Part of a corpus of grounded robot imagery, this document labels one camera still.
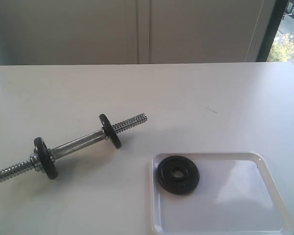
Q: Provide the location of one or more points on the black weight plate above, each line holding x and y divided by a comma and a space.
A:
178, 175

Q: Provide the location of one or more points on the chrome threaded dumbbell bar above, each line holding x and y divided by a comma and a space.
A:
71, 147

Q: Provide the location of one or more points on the black weight plate right end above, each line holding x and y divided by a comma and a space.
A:
109, 131

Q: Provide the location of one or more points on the black weight plate end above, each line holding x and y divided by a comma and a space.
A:
109, 131
44, 158

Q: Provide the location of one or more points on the black weight plate left end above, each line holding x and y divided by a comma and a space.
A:
44, 158

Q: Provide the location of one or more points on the white plastic tray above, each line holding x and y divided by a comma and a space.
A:
236, 195

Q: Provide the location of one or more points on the chrome collar nut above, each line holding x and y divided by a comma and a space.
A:
36, 162

